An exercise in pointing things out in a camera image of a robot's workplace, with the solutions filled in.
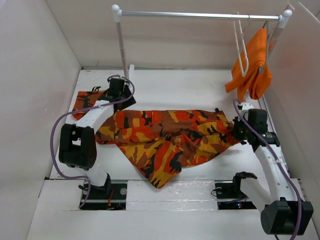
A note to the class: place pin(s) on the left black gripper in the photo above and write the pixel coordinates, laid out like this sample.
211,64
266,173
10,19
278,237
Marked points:
129,102

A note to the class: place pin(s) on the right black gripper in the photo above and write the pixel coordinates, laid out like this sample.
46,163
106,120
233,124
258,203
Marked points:
237,136

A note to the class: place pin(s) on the orange camouflage trousers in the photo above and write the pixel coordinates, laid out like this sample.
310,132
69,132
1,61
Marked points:
160,143

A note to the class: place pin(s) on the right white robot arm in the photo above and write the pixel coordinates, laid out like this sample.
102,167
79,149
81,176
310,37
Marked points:
282,210

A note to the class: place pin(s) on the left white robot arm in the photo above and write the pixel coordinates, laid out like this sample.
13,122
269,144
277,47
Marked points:
77,147

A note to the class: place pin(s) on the orange cloth on hanger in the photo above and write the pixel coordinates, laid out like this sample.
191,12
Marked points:
253,82

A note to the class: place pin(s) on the empty white hanger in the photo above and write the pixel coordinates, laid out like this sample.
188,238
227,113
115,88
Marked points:
242,55

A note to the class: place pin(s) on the grey hanger holding cloth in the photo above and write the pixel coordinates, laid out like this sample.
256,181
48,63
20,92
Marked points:
272,35

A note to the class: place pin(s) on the white metal clothes rack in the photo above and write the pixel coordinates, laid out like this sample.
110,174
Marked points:
118,13

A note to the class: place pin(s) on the white foam block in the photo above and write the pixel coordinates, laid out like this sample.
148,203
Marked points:
175,196

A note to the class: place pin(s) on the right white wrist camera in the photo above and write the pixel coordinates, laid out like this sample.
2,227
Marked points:
244,108

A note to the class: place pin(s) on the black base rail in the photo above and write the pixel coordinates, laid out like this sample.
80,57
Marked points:
115,198

